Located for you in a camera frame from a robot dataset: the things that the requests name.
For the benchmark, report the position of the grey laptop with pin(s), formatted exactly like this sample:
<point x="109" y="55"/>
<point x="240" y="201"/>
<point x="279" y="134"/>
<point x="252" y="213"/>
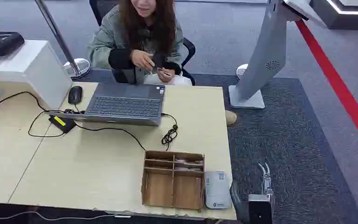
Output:
<point x="126" y="105"/>

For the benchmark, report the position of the wooden card box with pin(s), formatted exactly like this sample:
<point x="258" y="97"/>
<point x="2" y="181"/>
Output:
<point x="166" y="190"/>

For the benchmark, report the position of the card stack in box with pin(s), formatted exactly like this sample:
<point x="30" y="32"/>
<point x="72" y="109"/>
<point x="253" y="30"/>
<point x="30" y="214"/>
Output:
<point x="187" y="169"/>
<point x="187" y="161"/>

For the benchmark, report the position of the chrome stanchion pole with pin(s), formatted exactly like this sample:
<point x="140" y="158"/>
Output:
<point x="62" y="43"/>

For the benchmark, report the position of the dark grey carpet mat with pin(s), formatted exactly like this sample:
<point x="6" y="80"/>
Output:
<point x="290" y="148"/>

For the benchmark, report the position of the white cabinet box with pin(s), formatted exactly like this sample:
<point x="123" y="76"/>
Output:
<point x="34" y="69"/>

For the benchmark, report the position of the person's right hand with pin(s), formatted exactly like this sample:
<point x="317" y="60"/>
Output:
<point x="141" y="59"/>

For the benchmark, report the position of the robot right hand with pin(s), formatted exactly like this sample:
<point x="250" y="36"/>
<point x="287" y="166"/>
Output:
<point x="266" y="181"/>

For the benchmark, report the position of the black office chair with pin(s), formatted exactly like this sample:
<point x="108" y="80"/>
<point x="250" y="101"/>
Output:
<point x="189" y="49"/>

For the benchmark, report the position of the red floor tape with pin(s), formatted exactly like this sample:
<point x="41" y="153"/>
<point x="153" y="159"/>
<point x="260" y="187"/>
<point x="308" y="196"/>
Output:
<point x="336" y="83"/>

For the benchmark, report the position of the white round floor base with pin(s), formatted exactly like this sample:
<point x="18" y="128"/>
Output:
<point x="241" y="70"/>

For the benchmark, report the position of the black computer mouse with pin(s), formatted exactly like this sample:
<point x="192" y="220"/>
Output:
<point x="75" y="94"/>

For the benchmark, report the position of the person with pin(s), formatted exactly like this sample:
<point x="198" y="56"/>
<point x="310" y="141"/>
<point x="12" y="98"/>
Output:
<point x="117" y="37"/>

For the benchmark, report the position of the person's left hand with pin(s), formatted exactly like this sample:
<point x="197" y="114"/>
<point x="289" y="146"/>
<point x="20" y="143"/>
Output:
<point x="166" y="75"/>

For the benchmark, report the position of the grey kiosk stand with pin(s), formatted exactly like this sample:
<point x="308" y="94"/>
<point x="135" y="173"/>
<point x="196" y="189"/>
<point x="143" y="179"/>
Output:
<point x="264" y="55"/>

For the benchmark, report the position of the person's beige shoe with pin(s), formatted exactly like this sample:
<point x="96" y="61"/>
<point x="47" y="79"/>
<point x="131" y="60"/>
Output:
<point x="231" y="117"/>

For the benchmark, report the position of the person's hand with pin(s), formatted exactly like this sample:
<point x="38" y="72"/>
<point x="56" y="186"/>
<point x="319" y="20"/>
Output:
<point x="141" y="59"/>
<point x="166" y="75"/>

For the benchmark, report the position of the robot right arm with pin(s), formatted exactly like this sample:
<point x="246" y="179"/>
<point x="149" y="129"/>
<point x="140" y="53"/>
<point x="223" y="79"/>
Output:
<point x="259" y="208"/>

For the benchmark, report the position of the black power adapter yellow label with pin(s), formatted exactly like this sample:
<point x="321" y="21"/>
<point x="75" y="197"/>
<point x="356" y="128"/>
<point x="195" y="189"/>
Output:
<point x="62" y="123"/>

